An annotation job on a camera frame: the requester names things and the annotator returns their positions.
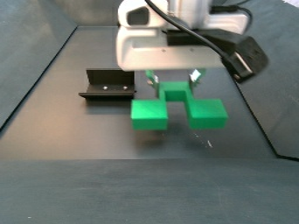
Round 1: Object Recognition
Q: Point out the green bridge-shaped object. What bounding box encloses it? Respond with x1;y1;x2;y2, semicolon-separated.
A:
130;81;228;130

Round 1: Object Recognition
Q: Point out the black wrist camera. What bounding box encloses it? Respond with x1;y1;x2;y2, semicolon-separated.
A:
166;28;269;84

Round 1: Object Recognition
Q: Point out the black angle fixture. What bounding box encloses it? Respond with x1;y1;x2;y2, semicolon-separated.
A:
78;68;136;101

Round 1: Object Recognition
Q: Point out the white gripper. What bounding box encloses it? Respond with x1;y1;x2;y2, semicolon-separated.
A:
116;0;248;88

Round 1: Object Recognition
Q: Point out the black cable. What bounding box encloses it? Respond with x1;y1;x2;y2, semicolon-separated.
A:
144;0;252;77

